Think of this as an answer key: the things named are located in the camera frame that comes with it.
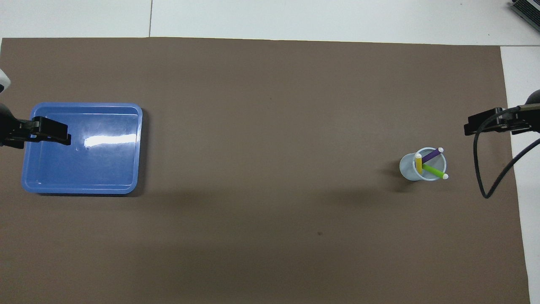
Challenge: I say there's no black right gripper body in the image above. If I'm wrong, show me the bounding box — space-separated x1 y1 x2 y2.
497 108 532 136

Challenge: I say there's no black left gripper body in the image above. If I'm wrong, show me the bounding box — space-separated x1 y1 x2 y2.
0 103 41 149

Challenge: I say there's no purple pen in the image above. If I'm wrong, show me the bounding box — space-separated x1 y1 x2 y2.
422 147 444 163

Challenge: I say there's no blue plastic tray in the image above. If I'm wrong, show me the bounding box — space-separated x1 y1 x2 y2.
21 103 143 195

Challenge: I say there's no green pen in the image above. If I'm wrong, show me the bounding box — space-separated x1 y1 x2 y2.
422 164 449 180

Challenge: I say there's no translucent plastic cup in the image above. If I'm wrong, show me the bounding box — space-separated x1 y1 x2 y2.
399 147 448 182

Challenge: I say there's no grey ribbed device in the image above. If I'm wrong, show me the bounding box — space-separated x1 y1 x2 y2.
510 0 540 26

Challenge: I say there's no brown table mat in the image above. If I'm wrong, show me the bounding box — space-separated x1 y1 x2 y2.
0 37 531 304

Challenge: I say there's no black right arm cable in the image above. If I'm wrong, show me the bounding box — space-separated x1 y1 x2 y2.
473 105 540 199

